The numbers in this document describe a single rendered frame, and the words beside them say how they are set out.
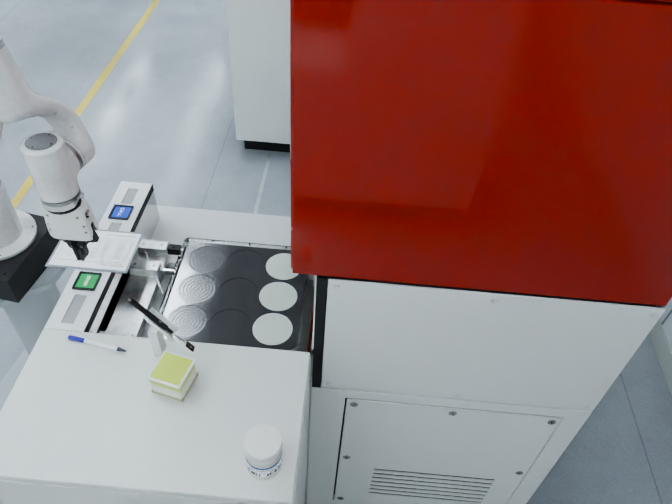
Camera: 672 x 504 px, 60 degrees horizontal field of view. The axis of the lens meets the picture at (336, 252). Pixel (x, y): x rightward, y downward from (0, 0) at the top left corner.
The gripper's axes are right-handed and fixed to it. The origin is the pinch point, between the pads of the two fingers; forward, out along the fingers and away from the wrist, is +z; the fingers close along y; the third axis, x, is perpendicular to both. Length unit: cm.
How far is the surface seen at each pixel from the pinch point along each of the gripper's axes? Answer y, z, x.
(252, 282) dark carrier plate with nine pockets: -39.5, 15.3, -7.9
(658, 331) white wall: -205, 98, -72
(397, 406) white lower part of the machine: -80, 29, 18
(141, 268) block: -9.4, 14.3, -8.7
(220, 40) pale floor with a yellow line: 43, 104, -326
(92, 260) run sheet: 1.2, 8.8, -5.1
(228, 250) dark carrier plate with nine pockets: -30.8, 15.1, -19.0
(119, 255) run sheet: -5.0, 8.8, -7.6
